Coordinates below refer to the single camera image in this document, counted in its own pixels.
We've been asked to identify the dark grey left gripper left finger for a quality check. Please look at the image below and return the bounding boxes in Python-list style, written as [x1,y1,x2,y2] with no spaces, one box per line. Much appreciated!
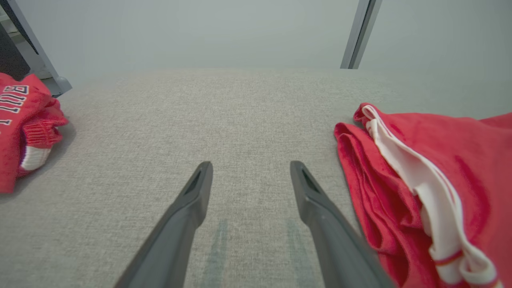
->
[114,161,214,288]

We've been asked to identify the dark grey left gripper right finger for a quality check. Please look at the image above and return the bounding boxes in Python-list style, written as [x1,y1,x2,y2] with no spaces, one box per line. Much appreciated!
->
[290,160,396,288]

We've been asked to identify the red shorts with white stripe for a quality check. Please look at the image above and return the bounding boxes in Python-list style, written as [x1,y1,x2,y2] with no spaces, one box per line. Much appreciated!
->
[334,103,512,288]

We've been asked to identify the red garment with ribbed cuff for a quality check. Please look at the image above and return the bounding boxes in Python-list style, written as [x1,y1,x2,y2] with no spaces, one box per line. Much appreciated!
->
[0,73,69,194]

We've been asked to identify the grey metal frame post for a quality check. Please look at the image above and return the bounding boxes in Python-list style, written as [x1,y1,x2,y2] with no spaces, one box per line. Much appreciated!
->
[340,0,383,70]

